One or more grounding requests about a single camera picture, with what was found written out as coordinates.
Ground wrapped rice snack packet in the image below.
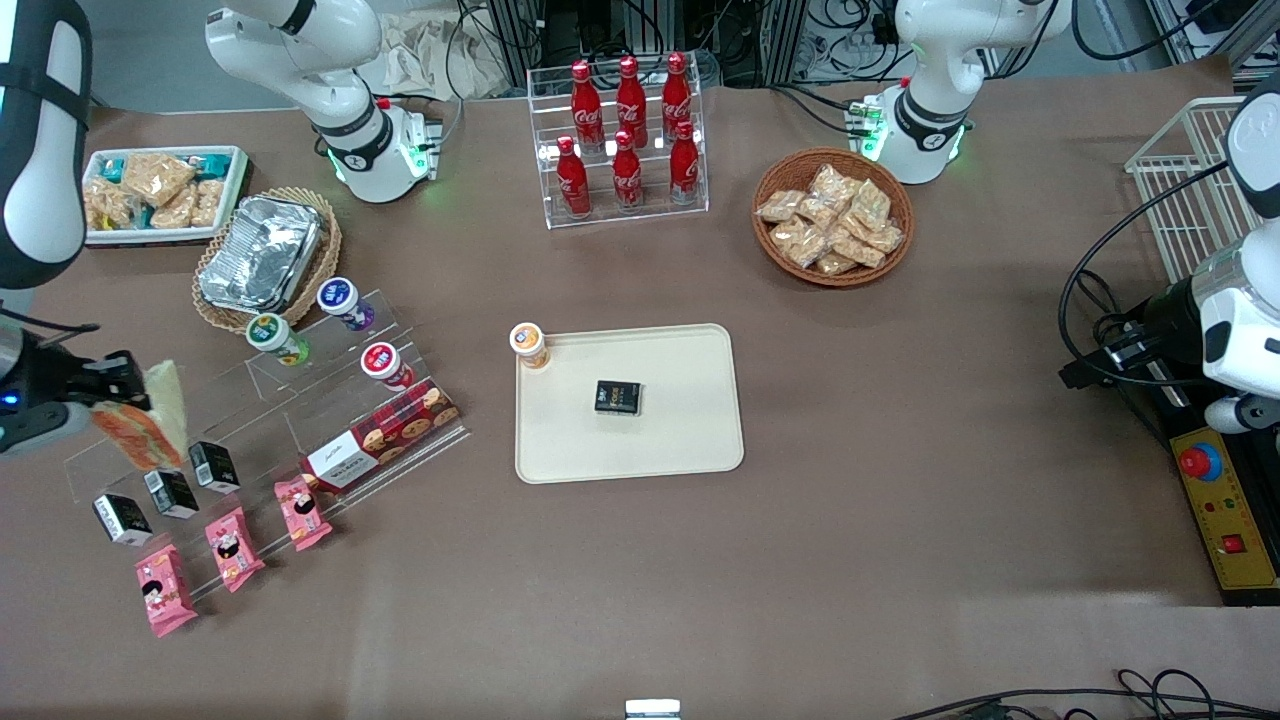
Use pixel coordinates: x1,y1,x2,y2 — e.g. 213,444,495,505
150,186,198,230
122,150,197,208
84,176,139,232
190,178,227,229

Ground white rectangular snack tray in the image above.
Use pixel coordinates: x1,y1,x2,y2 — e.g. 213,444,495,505
82,145,250,247

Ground black floor cables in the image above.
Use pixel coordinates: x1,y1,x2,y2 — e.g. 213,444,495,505
888,667,1280,720

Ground pink snack packet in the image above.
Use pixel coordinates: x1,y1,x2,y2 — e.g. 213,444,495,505
134,544,199,639
204,506,267,594
274,475,334,553

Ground silver foil container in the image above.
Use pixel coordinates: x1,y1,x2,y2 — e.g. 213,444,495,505
198,196,323,314

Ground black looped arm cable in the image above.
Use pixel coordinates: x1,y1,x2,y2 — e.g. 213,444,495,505
1057,158,1233,389

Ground red lid drink cup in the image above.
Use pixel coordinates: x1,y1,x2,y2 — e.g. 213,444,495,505
360,341,415,392

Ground yellow emergency stop box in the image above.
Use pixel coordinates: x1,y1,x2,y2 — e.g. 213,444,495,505
1150,385,1280,607

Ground orange lid drink cup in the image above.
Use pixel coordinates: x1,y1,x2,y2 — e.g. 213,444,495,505
509,322,552,372

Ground light woven wicker basket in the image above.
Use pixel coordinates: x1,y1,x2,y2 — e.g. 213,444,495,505
191,186,344,335

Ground red cookie box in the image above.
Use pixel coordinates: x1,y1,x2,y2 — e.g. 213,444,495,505
299,377,462,495

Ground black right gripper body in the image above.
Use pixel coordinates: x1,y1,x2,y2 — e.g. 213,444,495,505
18,335,119,409

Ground clear acrylic stepped shelf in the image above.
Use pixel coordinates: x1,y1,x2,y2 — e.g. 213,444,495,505
63,288,472,603

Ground beige plastic tray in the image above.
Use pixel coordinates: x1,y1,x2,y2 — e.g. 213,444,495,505
514,323,746,485

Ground small black white box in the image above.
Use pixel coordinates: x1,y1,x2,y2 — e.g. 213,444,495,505
142,465,200,520
187,441,242,495
92,492,155,547

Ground green lid drink cup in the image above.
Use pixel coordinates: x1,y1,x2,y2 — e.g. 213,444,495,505
246,312,312,367

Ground small black box gold print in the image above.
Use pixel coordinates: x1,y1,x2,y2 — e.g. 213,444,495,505
594,379,644,417

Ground white wire basket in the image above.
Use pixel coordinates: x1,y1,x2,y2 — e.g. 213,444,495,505
1124,96,1263,288

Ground clear acrylic bottle rack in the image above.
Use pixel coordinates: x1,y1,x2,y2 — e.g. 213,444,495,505
527,58,710,232

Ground aluminium frame rack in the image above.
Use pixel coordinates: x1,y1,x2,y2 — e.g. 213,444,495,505
486,0,813,89

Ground brown wicker round basket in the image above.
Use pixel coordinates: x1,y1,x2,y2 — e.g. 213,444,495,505
752,148,916,289

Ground red cola bottle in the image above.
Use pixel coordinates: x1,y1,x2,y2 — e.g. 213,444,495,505
610,130,644,212
555,136,592,219
615,55,649,149
661,52,694,143
668,121,702,205
570,60,605,153

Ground purple lid drink cup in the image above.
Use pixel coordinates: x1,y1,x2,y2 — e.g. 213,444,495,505
316,276,377,334

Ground crumpled beige cloth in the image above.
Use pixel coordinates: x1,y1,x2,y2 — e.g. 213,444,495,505
352,8,513,102

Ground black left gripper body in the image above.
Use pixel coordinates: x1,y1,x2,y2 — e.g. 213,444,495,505
1058,280,1213,393

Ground triangular sandwich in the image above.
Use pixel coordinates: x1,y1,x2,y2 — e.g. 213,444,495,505
90,359,192,474

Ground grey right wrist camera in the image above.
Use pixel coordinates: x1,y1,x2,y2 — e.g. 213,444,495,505
0,400,94,459

